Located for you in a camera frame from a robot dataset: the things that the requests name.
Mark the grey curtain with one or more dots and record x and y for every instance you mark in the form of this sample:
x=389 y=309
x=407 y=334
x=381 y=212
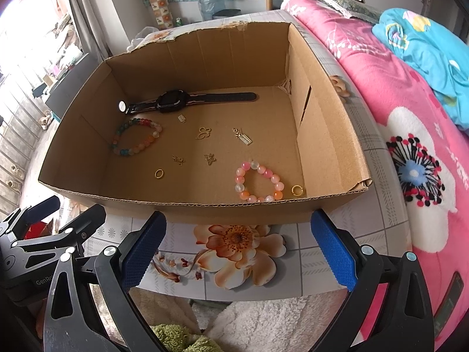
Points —
x=88 y=7

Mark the gold butterfly outline pendant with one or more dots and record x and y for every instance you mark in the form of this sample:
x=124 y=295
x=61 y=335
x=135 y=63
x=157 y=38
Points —
x=204 y=132

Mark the patterned rolled mat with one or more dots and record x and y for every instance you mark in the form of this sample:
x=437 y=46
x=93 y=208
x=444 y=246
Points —
x=157 y=3

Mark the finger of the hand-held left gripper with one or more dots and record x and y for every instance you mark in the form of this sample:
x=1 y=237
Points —
x=40 y=209
x=88 y=223

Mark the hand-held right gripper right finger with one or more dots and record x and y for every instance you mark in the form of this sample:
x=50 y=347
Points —
x=333 y=253

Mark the tiny gold flower charm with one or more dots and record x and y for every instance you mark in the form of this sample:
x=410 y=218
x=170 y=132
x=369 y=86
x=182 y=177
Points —
x=178 y=160

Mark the white and green fluffy clothing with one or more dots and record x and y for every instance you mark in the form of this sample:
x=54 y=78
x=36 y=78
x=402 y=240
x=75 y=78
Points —
x=256 y=322

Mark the black smartwatch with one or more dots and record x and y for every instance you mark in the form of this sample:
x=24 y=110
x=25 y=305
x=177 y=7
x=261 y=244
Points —
x=172 y=101

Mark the brown cardboard box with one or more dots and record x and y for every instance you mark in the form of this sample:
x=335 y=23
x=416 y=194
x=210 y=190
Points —
x=220 y=80

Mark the dark grey panel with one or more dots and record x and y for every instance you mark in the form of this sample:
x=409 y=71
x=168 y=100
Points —
x=66 y=88

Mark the pink floral fleece blanket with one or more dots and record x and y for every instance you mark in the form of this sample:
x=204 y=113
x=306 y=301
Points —
x=366 y=80

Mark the dark flat device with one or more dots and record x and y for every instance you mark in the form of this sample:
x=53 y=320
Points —
x=447 y=308

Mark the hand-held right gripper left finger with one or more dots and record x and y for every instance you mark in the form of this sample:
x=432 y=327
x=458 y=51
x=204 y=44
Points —
x=143 y=249

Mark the white plastic bag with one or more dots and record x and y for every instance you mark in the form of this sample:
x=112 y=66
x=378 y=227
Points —
x=141 y=38

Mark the cluttered pile by window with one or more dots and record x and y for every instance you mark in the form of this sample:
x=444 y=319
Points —
x=58 y=44

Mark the gold abacus charm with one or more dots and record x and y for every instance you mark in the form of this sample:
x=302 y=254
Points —
x=246 y=140

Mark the floral plastic tablecloth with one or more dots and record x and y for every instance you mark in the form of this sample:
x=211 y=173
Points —
x=293 y=242

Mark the blue cartoon quilt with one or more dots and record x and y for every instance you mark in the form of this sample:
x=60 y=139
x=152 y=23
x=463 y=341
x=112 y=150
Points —
x=421 y=51

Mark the lace covered pillow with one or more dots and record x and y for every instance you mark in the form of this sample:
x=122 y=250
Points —
x=348 y=7

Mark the grey rice cooker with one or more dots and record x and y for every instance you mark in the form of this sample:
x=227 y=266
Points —
x=226 y=14

